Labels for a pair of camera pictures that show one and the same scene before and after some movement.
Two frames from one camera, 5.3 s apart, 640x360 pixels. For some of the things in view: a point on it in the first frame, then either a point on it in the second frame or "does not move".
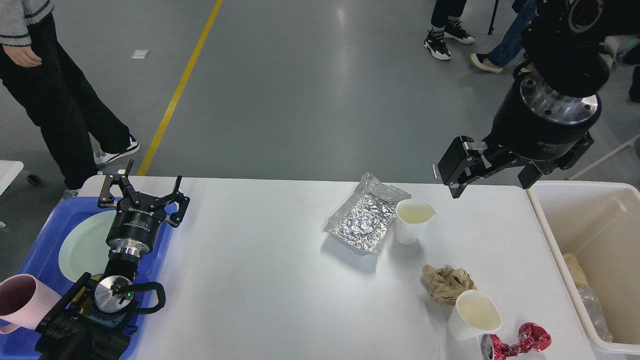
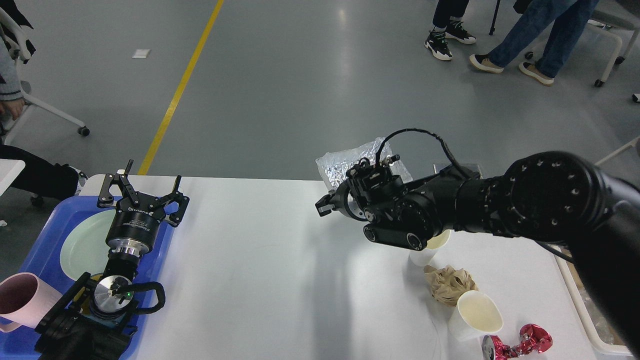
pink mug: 24,301 does not move
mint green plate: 85,250 does not move
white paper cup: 412,216 -> 424,257
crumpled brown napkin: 445,283 does not move
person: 68,111 -> 40,177
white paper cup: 474,314 does not move
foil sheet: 366,219 -> 333,166
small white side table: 9,169 does not move
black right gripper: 531,121 -> 347,198
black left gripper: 135,228 does not move
